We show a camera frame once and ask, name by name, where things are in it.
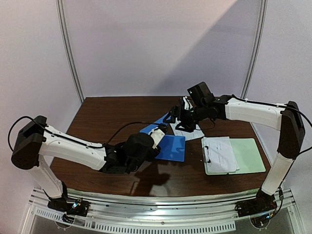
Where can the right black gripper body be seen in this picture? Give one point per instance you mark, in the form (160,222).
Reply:
(183,118)

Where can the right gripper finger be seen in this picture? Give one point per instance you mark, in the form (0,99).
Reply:
(171,115)
(184,128)

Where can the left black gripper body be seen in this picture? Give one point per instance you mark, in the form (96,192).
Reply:
(134,166)

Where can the white paper sheet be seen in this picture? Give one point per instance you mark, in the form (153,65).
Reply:
(196,134)

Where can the blue folder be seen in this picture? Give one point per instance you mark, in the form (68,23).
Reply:
(172,147)

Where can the metal clipboard clip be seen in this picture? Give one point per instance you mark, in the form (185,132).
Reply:
(206,154)

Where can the white paper sheets stack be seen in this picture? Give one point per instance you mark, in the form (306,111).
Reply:
(222,156)

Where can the green clipboard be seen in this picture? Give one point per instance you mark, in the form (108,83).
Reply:
(247,156)

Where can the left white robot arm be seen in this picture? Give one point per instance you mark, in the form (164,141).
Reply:
(37,139)

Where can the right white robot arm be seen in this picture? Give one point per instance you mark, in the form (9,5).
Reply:
(283,120)

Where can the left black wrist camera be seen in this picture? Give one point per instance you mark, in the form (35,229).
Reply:
(150,140)

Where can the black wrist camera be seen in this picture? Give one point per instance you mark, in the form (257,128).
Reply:
(200,95)
(150,140)

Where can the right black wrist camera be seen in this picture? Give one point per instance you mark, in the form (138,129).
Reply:
(200,95)

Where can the aluminium front rail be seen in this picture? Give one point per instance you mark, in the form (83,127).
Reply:
(117,214)

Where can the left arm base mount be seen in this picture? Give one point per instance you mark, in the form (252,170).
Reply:
(70,207)

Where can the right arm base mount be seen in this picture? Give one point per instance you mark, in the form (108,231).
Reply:
(261,209)

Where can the right aluminium frame post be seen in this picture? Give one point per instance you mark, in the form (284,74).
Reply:
(255,48)

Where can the aluminium frame post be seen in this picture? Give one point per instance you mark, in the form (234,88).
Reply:
(255,48)
(68,49)

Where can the left aluminium frame post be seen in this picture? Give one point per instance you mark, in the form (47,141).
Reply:
(68,49)

